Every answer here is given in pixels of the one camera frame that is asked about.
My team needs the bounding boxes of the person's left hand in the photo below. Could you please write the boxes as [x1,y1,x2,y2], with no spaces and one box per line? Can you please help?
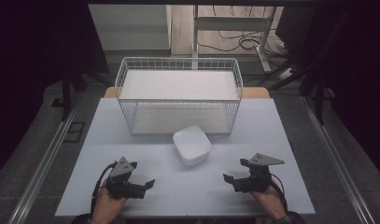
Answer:
[91,186,129,224]

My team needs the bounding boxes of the black metal stand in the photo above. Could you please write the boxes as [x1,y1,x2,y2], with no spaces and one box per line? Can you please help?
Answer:
[298,12,338,126]
[50,59,88,122]

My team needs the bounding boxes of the white wire basket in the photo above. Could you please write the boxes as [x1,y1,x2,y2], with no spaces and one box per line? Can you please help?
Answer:
[114,56,245,136]

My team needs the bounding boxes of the metal floor rail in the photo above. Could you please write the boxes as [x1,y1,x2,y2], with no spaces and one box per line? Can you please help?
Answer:
[6,92,83,224]
[300,94,376,224]

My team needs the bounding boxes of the person's right hand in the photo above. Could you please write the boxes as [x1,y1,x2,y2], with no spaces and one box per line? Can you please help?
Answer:
[248,185,289,222]

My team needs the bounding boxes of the black floor cables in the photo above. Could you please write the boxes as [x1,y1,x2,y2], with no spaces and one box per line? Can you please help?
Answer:
[196,5,293,59]

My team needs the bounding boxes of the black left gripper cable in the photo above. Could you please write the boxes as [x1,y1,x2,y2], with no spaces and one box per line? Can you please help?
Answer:
[90,161,119,217]

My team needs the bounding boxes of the wooden table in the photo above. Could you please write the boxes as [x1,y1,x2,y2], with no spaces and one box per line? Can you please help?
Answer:
[103,86,271,100]

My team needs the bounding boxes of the white metal desk frame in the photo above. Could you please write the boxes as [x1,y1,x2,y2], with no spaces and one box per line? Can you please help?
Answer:
[191,5,277,74]

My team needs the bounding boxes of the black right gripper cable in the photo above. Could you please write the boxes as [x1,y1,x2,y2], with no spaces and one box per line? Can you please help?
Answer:
[269,173,289,213]

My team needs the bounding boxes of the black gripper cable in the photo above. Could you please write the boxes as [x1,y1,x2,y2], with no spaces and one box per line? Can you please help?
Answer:
[269,173,289,213]
[90,161,119,217]

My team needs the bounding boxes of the white cabinet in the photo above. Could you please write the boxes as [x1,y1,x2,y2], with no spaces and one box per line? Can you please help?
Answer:
[88,4,173,51]

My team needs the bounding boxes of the white square bowl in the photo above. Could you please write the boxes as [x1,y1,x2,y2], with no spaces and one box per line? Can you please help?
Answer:
[172,125,212,167]

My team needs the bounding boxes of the white power strip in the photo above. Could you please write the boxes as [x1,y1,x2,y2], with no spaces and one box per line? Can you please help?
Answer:
[278,66,294,81]

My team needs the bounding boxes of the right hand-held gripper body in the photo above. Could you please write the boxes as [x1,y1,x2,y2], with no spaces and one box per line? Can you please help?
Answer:
[232,151,286,194]

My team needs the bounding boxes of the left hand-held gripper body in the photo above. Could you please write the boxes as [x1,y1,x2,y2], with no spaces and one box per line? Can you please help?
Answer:
[105,156,148,201]

